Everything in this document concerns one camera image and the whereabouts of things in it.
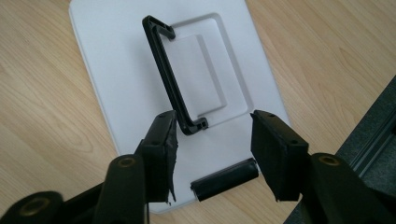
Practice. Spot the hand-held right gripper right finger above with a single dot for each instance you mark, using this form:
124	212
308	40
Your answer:
277	155

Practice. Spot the black plastic bracket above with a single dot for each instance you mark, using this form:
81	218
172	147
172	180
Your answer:
165	71

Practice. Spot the white plastic case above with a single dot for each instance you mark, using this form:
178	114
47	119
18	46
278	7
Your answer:
124	77

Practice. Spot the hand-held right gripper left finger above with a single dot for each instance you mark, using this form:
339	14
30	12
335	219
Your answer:
157	161

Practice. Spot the black cylindrical case latch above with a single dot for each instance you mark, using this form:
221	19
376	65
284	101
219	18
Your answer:
224	179

